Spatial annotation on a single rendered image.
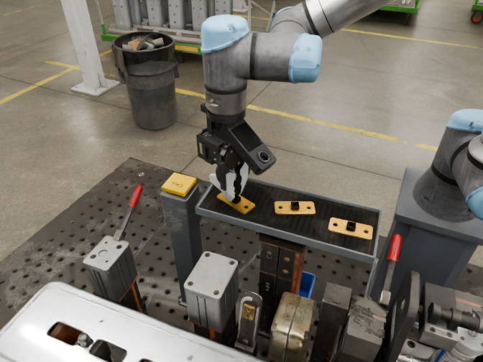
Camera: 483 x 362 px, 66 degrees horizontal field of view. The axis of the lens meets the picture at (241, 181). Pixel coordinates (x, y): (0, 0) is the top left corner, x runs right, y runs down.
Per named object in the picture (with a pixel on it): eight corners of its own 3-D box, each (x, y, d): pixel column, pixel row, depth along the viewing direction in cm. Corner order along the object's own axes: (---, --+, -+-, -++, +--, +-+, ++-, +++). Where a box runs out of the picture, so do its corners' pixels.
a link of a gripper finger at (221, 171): (230, 181, 78) (231, 145, 73) (236, 184, 77) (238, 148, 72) (214, 190, 75) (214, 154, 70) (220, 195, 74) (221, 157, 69)
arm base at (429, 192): (415, 174, 98) (428, 142, 91) (480, 190, 93) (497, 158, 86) (409, 210, 87) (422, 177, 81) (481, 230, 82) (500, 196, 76)
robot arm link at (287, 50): (322, 21, 63) (257, 19, 64) (323, 43, 55) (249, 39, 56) (316, 66, 68) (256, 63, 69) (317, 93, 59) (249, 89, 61)
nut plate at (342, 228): (328, 230, 74) (328, 226, 73) (330, 217, 77) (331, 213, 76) (371, 240, 72) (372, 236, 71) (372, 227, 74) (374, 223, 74)
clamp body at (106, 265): (108, 347, 102) (71, 263, 80) (132, 312, 111) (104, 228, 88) (139, 360, 100) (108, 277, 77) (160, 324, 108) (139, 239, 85)
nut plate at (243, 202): (215, 197, 82) (215, 192, 81) (227, 189, 84) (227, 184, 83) (244, 215, 77) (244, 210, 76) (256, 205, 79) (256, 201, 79)
